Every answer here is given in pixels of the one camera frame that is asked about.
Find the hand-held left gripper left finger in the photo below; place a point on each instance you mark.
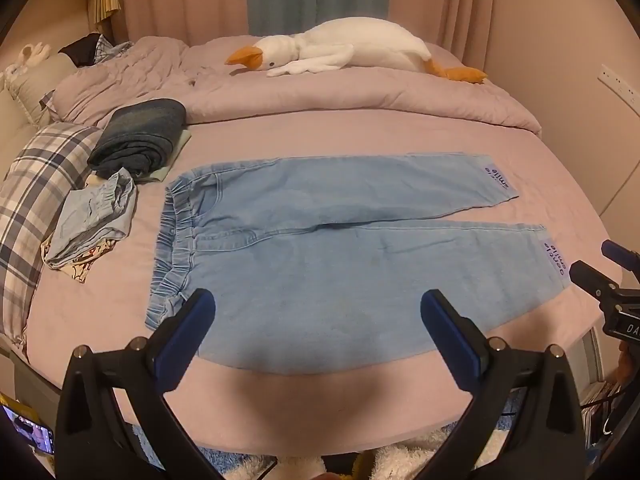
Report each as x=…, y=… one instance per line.
x=185, y=340

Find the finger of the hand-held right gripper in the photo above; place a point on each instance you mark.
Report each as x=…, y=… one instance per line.
x=592, y=280
x=620, y=256

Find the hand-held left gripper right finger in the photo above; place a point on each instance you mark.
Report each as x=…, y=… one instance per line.
x=451, y=340

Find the light blue denim pants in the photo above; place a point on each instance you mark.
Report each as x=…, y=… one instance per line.
x=325, y=270

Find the stack of books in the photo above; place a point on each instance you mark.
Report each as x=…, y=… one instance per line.
x=602, y=405

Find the printed folded cloth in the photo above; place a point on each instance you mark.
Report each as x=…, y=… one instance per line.
x=80, y=271

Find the white fluffy rug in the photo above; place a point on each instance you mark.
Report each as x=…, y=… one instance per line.
x=400, y=460

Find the folded light blue shorts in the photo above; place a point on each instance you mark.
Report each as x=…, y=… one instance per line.
x=90, y=215

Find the light green folded cloth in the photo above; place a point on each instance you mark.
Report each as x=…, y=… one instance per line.
x=172, y=161

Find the smartphone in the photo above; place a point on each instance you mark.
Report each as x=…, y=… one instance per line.
x=30, y=432

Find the plaid pillow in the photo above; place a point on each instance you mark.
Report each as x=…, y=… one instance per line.
x=35, y=200

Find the dark folded clothes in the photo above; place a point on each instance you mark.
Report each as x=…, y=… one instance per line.
x=140, y=130

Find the pink bed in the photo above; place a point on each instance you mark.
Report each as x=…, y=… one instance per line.
x=350, y=132

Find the pink quilt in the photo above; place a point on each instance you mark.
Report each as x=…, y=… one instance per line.
x=350, y=90

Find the beige headboard cushion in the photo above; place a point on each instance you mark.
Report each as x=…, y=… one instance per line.
x=35, y=85

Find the blue plaid shirt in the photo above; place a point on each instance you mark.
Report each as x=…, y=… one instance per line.
x=114, y=50

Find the dark crumpled clothing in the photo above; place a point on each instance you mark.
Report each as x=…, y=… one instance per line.
x=80, y=50

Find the white goose plush toy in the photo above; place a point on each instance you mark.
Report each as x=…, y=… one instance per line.
x=360, y=42

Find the small white plush toy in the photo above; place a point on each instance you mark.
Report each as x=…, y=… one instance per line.
x=31, y=54

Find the white wall socket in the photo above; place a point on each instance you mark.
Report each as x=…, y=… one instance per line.
x=619, y=84

